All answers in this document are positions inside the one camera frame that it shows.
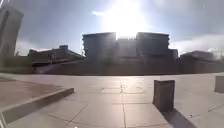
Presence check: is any dark low building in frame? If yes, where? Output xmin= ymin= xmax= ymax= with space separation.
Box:
xmin=179 ymin=49 xmax=224 ymax=75

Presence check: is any grey concrete slab pavement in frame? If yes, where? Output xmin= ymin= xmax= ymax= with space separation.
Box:
xmin=0 ymin=72 xmax=224 ymax=128

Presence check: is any wide twin-block building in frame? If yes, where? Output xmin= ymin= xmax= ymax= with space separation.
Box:
xmin=81 ymin=31 xmax=180 ymax=65

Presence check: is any raised concrete kerb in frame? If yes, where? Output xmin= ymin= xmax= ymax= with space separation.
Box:
xmin=0 ymin=87 xmax=75 ymax=125

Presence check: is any tall pale building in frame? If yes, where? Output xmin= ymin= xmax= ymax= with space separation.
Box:
xmin=0 ymin=7 xmax=25 ymax=68

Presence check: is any low flat-roofed building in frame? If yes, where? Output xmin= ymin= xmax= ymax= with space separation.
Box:
xmin=28 ymin=44 xmax=85 ymax=66

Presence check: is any dark square bollard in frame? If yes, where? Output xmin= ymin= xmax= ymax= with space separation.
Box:
xmin=152 ymin=79 xmax=176 ymax=113

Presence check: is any long low wall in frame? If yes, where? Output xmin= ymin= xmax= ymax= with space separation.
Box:
xmin=0 ymin=61 xmax=224 ymax=76

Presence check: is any reddish paved area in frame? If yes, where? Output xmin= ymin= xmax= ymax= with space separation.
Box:
xmin=0 ymin=79 xmax=64 ymax=109

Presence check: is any square stone block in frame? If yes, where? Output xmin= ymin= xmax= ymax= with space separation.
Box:
xmin=214 ymin=75 xmax=224 ymax=94

